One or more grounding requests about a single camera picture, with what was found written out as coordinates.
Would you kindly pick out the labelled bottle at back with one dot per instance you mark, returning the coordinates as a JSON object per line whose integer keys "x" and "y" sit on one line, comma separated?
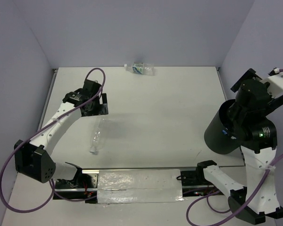
{"x": 140, "y": 68}

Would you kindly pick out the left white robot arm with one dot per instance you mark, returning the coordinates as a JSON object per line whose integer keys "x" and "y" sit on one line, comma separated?
{"x": 33, "y": 159}

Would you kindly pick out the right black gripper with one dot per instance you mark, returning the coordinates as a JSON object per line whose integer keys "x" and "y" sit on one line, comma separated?
{"x": 277, "y": 100}

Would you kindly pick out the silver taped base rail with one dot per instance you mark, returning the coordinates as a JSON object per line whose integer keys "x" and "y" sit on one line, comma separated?
{"x": 114, "y": 186}

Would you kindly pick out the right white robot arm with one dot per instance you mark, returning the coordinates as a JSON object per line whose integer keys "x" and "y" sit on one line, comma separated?
{"x": 256, "y": 200}

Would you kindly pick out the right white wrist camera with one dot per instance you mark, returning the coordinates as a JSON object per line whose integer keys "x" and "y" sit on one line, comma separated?
{"x": 274, "y": 83}

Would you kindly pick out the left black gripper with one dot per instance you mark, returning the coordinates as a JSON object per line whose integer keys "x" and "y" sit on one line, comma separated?
{"x": 102, "y": 109}

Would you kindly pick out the clear bottle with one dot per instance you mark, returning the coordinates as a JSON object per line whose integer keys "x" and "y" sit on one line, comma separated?
{"x": 99, "y": 134}
{"x": 229, "y": 133}

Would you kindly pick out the black round bin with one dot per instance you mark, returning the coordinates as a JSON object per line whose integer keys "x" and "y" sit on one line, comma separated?
{"x": 213, "y": 136}

